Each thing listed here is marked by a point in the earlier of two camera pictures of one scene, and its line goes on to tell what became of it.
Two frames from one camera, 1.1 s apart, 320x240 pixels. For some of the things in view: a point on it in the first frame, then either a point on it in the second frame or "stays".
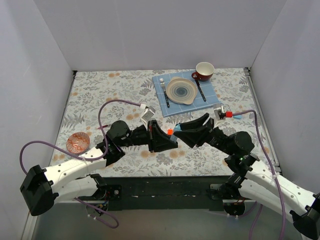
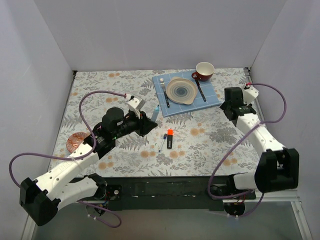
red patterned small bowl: (78, 142) stays
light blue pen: (173, 138) → (155, 113)
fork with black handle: (162, 83) stays
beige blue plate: (181, 90) stays
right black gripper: (210, 129) → (225, 106)
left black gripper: (152, 136) → (144, 124)
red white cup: (204, 71) stays
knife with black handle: (198, 84) stays
